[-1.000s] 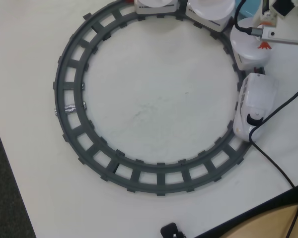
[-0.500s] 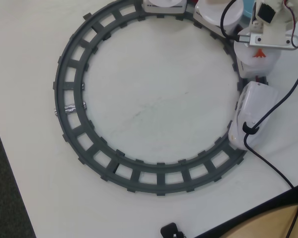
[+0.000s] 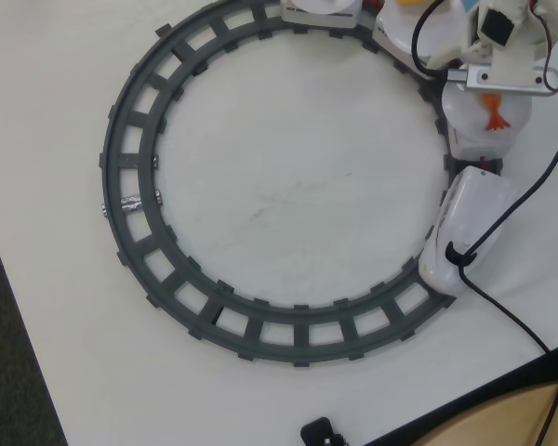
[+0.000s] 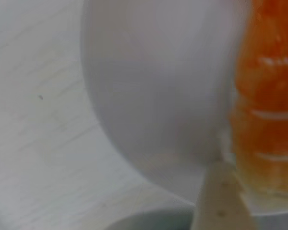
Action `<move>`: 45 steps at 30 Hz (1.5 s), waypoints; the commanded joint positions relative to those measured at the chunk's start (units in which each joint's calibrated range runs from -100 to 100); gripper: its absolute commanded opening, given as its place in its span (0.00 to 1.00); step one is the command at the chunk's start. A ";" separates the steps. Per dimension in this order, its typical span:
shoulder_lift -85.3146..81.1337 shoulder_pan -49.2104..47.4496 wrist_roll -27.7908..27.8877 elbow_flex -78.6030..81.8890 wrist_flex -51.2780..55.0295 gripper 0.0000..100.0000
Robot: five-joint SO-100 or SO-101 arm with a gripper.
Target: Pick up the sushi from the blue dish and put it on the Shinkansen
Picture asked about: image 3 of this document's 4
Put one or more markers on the light wooden furniture surface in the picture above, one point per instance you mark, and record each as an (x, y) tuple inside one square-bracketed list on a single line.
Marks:
[(507, 418)]

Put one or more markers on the orange shrimp sushi toy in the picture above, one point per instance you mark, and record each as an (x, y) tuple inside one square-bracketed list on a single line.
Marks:
[(493, 111)]

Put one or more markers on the grey circular toy track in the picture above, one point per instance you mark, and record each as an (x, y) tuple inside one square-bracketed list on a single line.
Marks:
[(302, 334)]

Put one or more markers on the white Shinkansen toy locomotive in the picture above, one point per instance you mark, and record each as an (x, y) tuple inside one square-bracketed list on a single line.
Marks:
[(474, 209)]

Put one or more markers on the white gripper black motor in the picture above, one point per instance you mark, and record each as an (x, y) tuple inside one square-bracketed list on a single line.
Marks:
[(452, 56)]

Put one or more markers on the yellow egg sushi toy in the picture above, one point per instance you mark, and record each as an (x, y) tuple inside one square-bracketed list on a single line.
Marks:
[(408, 2)]

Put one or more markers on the black power adapter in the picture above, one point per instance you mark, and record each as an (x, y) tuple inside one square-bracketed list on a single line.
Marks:
[(318, 429)]

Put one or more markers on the white toy train wagon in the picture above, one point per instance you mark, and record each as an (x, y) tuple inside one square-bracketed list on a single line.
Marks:
[(409, 56), (316, 18), (479, 149)]

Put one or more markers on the silver foil strip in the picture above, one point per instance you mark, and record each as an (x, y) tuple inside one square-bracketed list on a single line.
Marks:
[(131, 205)]

